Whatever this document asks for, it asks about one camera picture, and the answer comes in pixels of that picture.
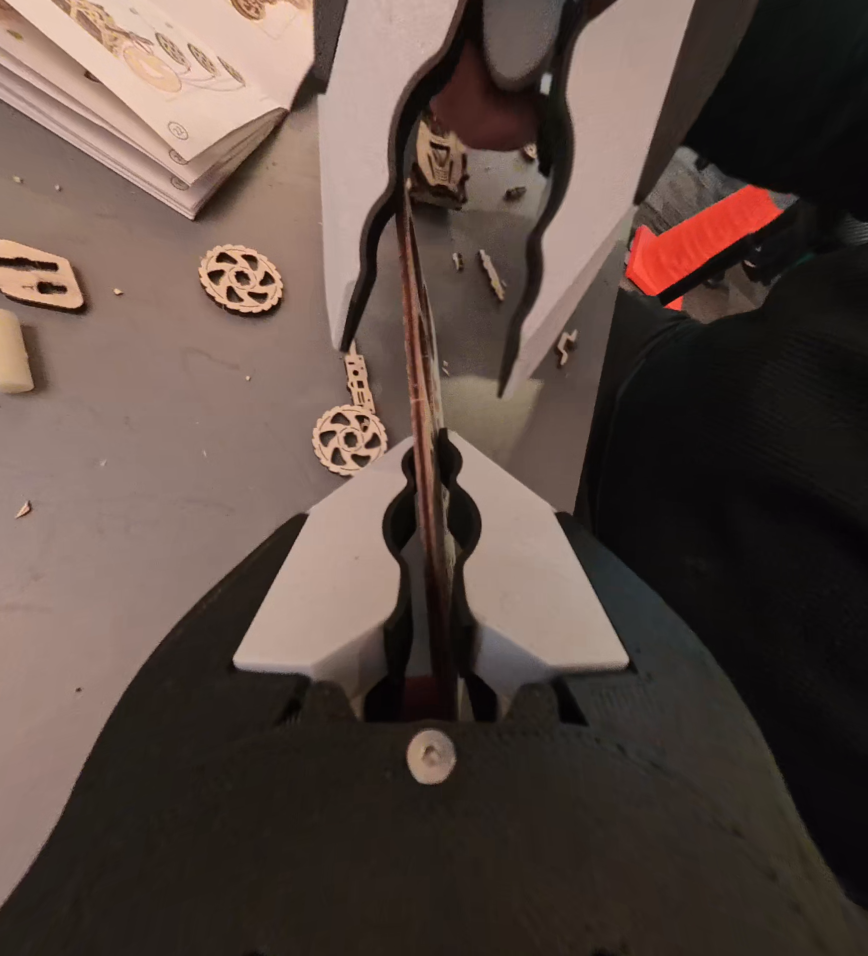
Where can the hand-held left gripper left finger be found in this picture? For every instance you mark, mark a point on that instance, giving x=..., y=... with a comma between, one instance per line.
x=322, y=597

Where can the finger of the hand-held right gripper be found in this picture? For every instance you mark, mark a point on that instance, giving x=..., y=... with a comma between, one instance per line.
x=613, y=112
x=359, y=112

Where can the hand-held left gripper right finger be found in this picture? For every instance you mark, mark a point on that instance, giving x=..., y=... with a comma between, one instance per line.
x=546, y=597

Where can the wooden buggy model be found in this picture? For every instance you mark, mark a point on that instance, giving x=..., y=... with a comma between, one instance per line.
x=441, y=160

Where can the wooden parts sheet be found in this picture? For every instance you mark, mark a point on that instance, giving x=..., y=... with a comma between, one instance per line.
x=420, y=373

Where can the paper instruction booklet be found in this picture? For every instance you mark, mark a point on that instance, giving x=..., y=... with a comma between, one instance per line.
x=105, y=89

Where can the person's right forearm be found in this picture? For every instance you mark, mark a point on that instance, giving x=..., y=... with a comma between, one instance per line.
x=815, y=89

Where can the person's right hand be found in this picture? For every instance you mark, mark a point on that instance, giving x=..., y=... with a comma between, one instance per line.
x=486, y=119

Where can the wooden gear wheel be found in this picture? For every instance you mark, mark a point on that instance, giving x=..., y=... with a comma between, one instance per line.
x=319, y=442
x=207, y=278

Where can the red fabric item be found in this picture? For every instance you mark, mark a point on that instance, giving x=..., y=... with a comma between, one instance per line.
x=703, y=239

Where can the zigzag wooden part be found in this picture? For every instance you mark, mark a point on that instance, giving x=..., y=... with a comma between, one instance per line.
x=564, y=349

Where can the pale wax cylinder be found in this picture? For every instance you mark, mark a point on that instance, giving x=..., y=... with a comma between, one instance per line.
x=4, y=351

